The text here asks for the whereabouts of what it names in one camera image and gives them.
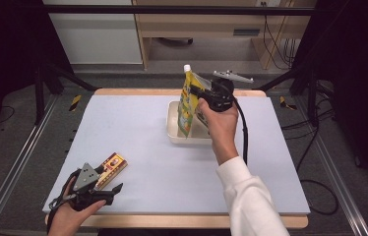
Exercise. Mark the black metal stand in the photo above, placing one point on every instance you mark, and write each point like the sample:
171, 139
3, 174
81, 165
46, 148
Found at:
39, 95
311, 95

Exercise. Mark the person's right hand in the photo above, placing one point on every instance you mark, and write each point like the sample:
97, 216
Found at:
221, 128

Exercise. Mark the white table mat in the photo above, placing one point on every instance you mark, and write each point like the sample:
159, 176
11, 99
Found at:
133, 137

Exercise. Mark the yellow and black tape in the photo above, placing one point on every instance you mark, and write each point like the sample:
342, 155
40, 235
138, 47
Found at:
75, 102
285, 103

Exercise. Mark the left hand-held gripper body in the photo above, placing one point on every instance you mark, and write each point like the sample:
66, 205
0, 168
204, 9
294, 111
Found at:
85, 178

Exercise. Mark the black horizontal frame bar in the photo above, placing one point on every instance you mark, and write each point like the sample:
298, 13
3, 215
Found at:
172, 10

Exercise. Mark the white plastic storage box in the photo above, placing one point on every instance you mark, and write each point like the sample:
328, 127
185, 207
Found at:
172, 128

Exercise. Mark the person's left hand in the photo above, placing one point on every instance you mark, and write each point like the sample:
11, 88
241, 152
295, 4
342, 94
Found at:
65, 219

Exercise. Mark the aluminium floor rail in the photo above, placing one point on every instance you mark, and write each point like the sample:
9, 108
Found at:
336, 170
11, 167

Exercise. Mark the red and gold packet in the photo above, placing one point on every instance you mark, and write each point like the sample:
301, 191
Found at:
114, 164

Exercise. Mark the wooden desk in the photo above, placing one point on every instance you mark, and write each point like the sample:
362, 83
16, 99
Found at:
205, 23

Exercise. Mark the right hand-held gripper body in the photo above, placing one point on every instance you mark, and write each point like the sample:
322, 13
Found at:
221, 95

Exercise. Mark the black curtain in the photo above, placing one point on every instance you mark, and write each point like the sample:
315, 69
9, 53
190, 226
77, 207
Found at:
5, 49
355, 82

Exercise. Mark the yellow spouted pouch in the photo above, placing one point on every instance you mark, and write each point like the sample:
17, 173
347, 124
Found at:
187, 111

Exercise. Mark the wooden table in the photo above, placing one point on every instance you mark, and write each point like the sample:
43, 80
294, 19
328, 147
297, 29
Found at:
172, 221

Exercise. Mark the white cabinet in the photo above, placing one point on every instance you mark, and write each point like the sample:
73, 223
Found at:
96, 39

